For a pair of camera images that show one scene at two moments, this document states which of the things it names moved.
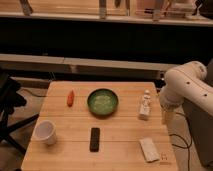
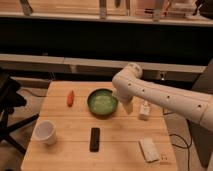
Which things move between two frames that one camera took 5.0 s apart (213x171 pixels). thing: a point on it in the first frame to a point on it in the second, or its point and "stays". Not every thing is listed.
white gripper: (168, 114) to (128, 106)
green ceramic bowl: (102, 101) stays
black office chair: (10, 100) stays
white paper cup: (44, 132) stays
